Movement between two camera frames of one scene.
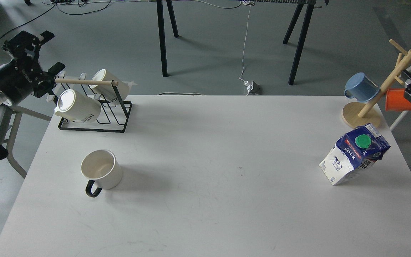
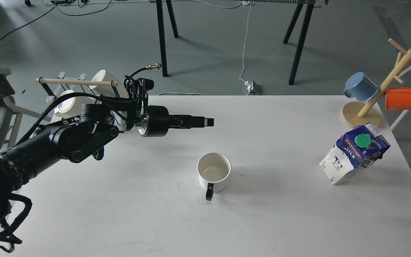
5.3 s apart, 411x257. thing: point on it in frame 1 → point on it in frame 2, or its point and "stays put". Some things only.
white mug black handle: [103, 169] → [214, 170]
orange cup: [395, 100] stays put
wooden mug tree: [366, 115] stays put
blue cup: [358, 85] stays put
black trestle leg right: [310, 4] stays put
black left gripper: [25, 47] → [157, 121]
